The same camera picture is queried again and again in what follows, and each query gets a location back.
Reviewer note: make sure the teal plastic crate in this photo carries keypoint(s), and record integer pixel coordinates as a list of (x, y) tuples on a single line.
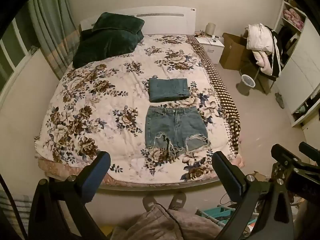
[(217, 213)]

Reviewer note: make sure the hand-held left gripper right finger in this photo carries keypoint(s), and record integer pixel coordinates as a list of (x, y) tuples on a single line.
[(228, 178)]

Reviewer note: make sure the black bag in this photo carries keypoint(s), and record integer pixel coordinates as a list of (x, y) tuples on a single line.
[(286, 37)]

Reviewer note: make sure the pink mattress base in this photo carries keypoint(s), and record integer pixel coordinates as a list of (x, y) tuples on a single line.
[(62, 170)]

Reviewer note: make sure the green curtain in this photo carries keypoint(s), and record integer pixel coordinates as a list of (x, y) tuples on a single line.
[(52, 30)]

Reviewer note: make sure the frayed denim shorts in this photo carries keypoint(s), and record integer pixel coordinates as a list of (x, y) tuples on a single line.
[(175, 127)]

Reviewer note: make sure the brown cardboard box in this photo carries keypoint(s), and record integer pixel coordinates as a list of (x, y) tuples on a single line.
[(231, 51)]

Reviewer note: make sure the dark green pillows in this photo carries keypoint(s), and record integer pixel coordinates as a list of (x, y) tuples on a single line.
[(107, 38)]

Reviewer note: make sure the white bed headboard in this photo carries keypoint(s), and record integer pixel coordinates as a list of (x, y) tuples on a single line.
[(165, 20)]

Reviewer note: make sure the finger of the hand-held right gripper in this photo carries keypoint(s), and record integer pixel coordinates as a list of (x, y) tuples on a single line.
[(311, 148), (287, 156)]

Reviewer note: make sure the beige table lamp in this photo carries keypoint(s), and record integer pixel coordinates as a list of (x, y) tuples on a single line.
[(210, 29)]

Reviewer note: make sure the pink folded blanket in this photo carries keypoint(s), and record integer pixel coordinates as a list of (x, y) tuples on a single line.
[(293, 17)]

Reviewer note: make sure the white nightstand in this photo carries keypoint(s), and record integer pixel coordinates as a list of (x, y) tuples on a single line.
[(212, 46)]

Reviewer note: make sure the white wardrobe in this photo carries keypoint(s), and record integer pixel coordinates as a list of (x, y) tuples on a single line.
[(297, 77)]

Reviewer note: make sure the grey striped cloth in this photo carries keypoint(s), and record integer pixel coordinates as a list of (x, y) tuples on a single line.
[(15, 210)]

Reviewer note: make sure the pink garment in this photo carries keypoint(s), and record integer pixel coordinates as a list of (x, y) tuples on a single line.
[(262, 61)]

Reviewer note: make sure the window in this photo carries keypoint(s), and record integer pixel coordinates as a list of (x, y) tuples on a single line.
[(12, 52)]

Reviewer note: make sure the folded denim pants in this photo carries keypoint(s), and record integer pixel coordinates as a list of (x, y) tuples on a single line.
[(168, 89)]

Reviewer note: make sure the person's right forearm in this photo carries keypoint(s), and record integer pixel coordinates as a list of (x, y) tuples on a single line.
[(308, 220)]

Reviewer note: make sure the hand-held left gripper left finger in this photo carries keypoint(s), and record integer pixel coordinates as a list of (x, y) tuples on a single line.
[(92, 180)]

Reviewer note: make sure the floral quilt bed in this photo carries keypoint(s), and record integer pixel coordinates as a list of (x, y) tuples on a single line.
[(100, 110)]

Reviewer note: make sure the white puffy jacket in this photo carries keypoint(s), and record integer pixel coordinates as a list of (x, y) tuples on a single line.
[(258, 37)]

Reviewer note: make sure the grey slipper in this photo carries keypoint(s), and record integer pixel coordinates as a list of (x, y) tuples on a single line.
[(149, 202), (178, 200)]

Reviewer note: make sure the black garment with white stripe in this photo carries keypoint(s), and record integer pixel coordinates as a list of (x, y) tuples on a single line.
[(276, 52)]

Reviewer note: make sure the wooden chair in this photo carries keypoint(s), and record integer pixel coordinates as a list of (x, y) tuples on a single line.
[(261, 82)]

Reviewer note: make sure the person's legs in pink pajamas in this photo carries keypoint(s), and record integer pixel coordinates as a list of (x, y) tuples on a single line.
[(162, 226)]

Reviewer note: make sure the white trash bin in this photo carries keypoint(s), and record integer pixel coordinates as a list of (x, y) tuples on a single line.
[(246, 83)]

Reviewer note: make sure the checkered bed sheet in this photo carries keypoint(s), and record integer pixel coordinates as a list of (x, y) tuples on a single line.
[(220, 90)]

